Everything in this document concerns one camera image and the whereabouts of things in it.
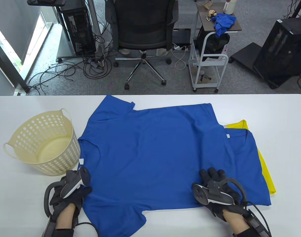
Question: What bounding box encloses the person's left hand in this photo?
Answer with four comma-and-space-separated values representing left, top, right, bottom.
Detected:
49, 170, 93, 228

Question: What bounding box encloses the person's right hand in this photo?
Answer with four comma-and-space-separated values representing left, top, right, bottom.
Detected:
199, 167, 250, 222

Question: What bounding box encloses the blue mesh t-shirt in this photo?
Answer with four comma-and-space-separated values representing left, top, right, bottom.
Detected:
223, 128, 272, 206

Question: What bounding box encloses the yellow t-shirt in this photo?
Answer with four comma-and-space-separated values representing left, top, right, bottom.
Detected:
223, 120, 276, 195

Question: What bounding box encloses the blue smooth t-shirt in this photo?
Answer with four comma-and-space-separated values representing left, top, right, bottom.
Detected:
78, 95, 245, 237

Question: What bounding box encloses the person's right forearm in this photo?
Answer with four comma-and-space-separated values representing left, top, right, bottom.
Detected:
222, 210, 249, 234

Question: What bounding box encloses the cream perforated laundry basket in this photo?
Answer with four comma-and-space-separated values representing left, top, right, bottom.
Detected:
3, 109, 81, 176

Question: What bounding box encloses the white rolling cart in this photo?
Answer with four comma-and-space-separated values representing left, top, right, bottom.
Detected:
189, 5, 229, 94

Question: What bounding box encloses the black flat stand base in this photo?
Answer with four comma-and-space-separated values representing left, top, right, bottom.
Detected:
228, 42, 262, 73

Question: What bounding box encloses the black backpack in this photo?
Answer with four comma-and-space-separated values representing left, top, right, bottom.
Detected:
197, 26, 230, 59

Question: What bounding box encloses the large black computer case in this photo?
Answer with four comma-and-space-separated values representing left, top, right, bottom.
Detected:
253, 17, 301, 89

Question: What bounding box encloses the black flat box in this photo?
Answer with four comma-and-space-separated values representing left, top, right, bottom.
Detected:
172, 28, 192, 45

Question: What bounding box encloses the grey rolling stand base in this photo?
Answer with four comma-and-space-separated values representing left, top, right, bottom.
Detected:
56, 32, 101, 62

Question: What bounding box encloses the brown cart top board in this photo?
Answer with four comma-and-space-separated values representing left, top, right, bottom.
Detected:
196, 2, 242, 33

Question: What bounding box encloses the crumpled blue cloth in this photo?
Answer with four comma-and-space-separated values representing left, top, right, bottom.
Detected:
214, 13, 237, 38

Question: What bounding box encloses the small brown-headed figurine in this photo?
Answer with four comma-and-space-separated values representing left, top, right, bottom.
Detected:
206, 9, 218, 21

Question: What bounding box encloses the white bottle with red label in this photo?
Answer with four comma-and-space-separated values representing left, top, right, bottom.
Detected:
223, 0, 238, 14

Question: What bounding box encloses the black computer tower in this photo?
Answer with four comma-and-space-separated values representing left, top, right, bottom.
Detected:
57, 0, 96, 56

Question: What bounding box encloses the black office chair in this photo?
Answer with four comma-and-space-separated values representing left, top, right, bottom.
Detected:
105, 0, 179, 90

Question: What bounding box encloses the small wicker basket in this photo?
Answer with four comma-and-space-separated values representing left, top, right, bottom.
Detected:
197, 0, 213, 9

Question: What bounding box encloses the glass window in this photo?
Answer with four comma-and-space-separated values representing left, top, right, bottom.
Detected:
0, 11, 53, 95

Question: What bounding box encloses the silver metal pole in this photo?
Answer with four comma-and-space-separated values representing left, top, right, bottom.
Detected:
86, 0, 103, 53

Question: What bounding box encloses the black stand leg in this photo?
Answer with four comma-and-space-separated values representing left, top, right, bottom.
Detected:
284, 0, 301, 19

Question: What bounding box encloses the black stand shelf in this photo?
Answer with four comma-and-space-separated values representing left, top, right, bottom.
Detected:
26, 0, 66, 6

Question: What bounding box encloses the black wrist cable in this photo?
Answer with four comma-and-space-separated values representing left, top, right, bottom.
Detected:
246, 201, 272, 235
74, 222, 101, 237

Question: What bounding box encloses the black wrist camera strap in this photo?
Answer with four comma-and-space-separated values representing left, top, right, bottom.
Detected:
233, 207, 272, 237
43, 215, 75, 237

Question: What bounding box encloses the bundle of black floor cables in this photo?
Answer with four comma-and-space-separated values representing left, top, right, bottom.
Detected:
26, 35, 114, 95

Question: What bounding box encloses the white power strip with cable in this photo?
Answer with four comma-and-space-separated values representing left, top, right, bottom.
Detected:
172, 42, 188, 70

